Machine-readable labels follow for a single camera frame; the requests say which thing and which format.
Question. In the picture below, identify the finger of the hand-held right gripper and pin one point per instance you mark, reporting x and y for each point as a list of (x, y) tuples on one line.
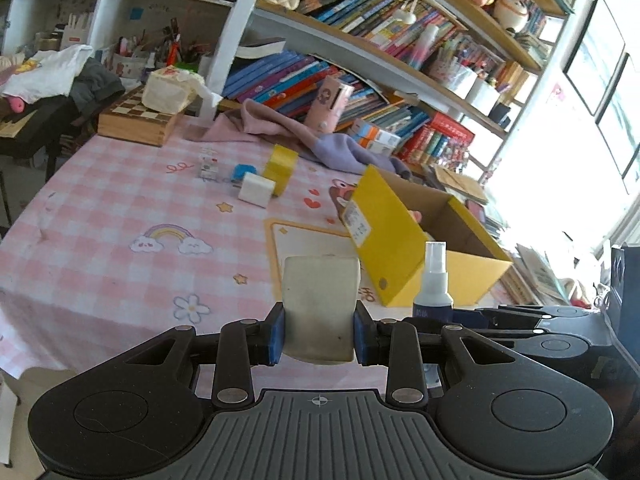
[(520, 332), (500, 314)]

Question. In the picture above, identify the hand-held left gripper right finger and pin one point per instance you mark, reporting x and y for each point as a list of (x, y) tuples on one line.
[(362, 335)]

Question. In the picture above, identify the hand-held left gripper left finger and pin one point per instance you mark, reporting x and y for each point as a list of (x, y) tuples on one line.
[(276, 335)]

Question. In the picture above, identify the white charger block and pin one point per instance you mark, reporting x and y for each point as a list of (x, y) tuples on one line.
[(255, 191), (320, 305)]

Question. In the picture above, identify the white spray bottle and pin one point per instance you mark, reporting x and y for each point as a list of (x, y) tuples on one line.
[(433, 290)]

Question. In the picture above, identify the yellow cardboard box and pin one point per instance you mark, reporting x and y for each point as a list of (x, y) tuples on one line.
[(395, 250)]

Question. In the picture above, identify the pink plush pig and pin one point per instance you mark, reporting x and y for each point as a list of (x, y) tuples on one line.
[(415, 216)]

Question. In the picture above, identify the blue plastic bag roll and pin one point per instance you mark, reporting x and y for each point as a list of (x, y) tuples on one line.
[(243, 171)]

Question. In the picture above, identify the yellow tape roll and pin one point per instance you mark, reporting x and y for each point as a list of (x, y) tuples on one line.
[(282, 160)]

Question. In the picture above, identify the small white red box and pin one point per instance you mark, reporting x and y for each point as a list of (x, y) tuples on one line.
[(209, 165)]

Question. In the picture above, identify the colourful figurine cluster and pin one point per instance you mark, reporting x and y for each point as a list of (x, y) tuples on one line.
[(452, 156)]

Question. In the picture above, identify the pink purple scarf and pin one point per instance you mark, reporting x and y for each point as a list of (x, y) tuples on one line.
[(340, 152)]

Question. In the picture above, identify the row of red dictionaries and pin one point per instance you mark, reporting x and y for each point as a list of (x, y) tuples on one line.
[(440, 137)]

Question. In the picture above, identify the orange white carton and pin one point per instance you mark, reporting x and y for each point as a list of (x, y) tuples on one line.
[(364, 131), (386, 142)]

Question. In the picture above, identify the small black device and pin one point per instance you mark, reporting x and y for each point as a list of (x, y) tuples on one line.
[(500, 115)]

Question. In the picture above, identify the pink checked tablecloth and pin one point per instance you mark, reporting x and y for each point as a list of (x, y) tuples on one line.
[(100, 210)]

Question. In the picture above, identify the pink cartoon device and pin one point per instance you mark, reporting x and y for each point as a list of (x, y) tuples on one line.
[(327, 105)]

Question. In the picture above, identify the white pen holder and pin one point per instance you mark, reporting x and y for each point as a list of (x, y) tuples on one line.
[(465, 82)]

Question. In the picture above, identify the wooden chess box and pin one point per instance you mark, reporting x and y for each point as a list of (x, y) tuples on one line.
[(135, 125)]

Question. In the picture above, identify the row of blue spined books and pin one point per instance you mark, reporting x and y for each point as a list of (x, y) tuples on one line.
[(280, 77)]

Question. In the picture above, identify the cream tissue box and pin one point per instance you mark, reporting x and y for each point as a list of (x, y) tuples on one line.
[(162, 92)]

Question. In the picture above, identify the pink blue gradient bottle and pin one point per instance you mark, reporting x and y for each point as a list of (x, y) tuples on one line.
[(425, 47)]

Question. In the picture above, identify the thick black white book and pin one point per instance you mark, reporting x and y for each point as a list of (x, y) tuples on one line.
[(260, 49)]

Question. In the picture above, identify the white brown round plush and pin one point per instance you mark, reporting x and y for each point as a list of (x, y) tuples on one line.
[(510, 14)]

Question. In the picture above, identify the white bookshelf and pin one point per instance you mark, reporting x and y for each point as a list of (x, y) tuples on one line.
[(230, 35)]

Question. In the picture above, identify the pencil cup with pens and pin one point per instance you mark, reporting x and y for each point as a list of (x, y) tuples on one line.
[(150, 55)]

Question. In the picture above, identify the dark grey garment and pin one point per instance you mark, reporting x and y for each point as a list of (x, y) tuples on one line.
[(97, 82)]

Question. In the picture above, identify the row of colourful paperback books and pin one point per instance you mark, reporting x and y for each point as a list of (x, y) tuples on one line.
[(360, 5)]

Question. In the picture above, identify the white printed shirt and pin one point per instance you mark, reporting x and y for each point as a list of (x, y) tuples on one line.
[(45, 70)]

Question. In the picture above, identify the black picture frame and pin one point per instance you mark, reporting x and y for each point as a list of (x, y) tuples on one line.
[(595, 50), (620, 120)]

